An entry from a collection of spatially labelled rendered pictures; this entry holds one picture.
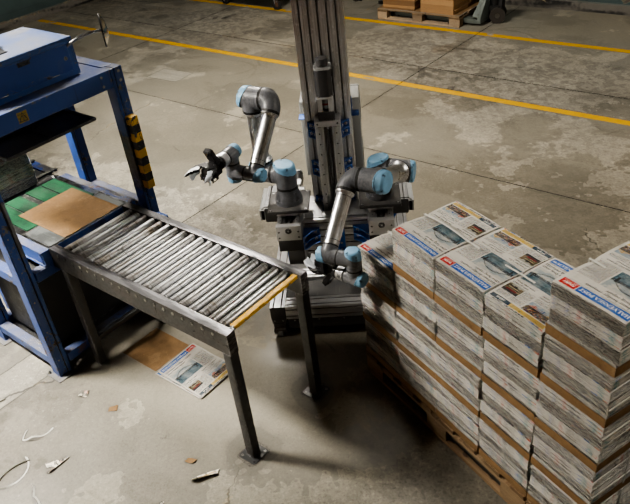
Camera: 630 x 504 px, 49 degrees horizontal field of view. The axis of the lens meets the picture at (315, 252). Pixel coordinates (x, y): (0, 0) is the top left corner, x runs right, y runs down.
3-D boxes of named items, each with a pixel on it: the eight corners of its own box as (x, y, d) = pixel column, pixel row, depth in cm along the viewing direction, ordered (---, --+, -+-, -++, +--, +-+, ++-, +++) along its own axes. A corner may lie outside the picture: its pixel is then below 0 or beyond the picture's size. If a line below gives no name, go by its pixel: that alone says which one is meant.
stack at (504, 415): (421, 339, 401) (418, 216, 354) (585, 475, 315) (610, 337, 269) (366, 369, 386) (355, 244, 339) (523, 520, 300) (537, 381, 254)
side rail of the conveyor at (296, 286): (310, 290, 338) (307, 270, 331) (303, 295, 335) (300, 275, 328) (134, 218, 413) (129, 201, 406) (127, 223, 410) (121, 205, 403)
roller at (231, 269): (252, 263, 350) (251, 255, 347) (184, 315, 321) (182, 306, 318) (245, 260, 353) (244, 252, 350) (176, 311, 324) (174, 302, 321)
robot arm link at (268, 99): (291, 93, 354) (267, 186, 352) (272, 91, 359) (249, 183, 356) (280, 85, 344) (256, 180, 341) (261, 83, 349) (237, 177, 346)
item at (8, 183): (39, 182, 439) (25, 144, 425) (-3, 203, 421) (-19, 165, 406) (7, 169, 460) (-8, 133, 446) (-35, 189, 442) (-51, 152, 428)
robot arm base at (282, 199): (276, 194, 391) (274, 179, 385) (303, 192, 390) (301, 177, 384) (274, 208, 378) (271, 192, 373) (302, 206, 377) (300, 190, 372)
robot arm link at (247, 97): (271, 187, 377) (256, 91, 346) (248, 183, 383) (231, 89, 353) (282, 177, 385) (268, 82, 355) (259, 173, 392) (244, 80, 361)
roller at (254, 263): (260, 267, 347) (262, 261, 344) (192, 320, 319) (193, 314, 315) (253, 261, 349) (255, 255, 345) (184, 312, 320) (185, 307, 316)
